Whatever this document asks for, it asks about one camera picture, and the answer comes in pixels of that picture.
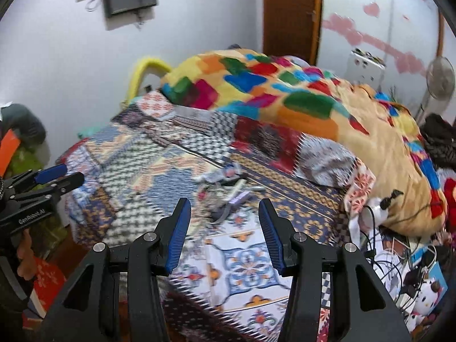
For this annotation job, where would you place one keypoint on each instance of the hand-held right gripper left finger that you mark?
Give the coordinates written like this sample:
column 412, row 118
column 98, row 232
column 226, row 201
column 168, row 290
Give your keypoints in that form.
column 178, row 237

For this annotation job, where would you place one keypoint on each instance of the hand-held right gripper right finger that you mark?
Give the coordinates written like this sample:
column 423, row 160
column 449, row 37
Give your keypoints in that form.
column 272, row 238

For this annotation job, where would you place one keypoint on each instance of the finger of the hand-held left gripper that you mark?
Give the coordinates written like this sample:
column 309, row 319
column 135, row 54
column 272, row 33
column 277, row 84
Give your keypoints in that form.
column 66, row 181
column 51, row 172

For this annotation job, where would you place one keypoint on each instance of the white plastic stick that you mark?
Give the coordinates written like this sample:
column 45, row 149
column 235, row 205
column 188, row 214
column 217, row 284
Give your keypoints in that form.
column 249, row 186

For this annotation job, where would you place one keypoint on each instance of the person's left hand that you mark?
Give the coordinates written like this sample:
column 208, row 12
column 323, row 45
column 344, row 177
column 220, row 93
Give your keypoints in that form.
column 24, row 253

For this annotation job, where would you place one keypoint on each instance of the grey small tool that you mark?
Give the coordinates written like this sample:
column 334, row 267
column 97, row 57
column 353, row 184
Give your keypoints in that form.
column 220, row 213

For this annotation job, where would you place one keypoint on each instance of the teal cloth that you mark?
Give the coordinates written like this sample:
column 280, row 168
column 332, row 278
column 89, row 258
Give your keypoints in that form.
column 85, row 133

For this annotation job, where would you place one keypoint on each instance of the purple packet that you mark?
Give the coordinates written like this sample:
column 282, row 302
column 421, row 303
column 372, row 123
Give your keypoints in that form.
column 240, row 197

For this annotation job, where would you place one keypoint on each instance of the dark grey cushion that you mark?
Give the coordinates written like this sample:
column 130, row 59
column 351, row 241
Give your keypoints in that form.
column 23, row 123

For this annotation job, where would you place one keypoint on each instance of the red printed box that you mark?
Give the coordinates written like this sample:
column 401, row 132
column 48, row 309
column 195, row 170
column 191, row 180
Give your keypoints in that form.
column 46, row 281

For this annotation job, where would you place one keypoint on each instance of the patterned patchwork bedsheet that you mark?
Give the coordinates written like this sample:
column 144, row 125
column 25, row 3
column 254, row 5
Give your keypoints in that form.
column 178, row 156

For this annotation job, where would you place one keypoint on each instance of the grey patterned pillow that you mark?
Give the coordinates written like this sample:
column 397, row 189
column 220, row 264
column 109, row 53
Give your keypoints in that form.
column 326, row 164

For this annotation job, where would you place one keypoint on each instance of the colourful patchwork blanket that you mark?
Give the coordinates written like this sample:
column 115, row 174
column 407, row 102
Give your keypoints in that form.
column 302, row 110

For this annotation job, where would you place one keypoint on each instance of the yellow curved tube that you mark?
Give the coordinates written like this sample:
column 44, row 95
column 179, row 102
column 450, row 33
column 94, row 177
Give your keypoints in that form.
column 144, row 73

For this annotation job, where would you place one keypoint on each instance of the white cat plush toy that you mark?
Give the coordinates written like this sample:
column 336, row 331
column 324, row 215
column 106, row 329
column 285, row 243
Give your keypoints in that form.
column 425, row 301

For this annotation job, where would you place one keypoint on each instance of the red plush toy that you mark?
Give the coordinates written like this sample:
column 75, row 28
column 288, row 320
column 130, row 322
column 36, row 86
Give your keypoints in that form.
column 450, row 199

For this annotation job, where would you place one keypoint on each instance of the dark clothes pile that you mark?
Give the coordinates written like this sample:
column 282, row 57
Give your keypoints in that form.
column 440, row 139

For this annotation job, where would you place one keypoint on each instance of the grey cloth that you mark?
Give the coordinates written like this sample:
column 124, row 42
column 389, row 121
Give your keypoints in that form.
column 234, row 46

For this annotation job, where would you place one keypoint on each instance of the white small shelf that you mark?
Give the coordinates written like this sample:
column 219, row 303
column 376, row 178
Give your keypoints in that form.
column 367, row 62

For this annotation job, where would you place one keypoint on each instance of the brown wooden door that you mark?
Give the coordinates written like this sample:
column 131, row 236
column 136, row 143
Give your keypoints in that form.
column 289, row 14

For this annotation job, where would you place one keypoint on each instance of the white standing fan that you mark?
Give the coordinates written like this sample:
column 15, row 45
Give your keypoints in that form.
column 440, row 78

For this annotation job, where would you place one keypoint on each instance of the white wardrobe with pink stickers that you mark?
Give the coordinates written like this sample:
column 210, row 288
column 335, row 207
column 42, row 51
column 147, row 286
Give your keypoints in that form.
column 377, row 17

